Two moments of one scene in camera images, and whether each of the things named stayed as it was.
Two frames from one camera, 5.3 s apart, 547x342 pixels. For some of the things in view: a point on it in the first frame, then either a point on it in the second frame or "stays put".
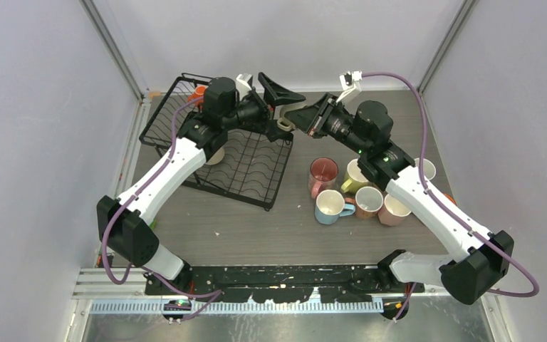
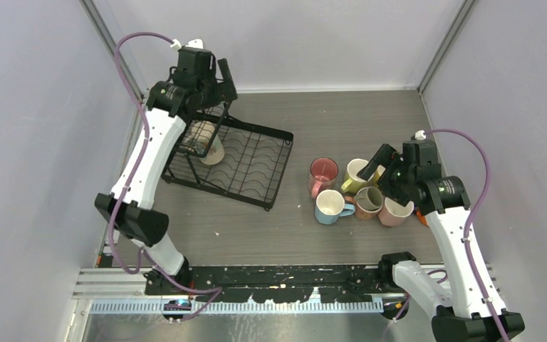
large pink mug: (322, 175) stays put
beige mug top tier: (285, 124) -> (370, 198)
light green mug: (354, 179) stays put
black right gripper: (313, 119) -> (386, 157)
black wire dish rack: (249, 167) stays put
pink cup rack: (392, 212) stays put
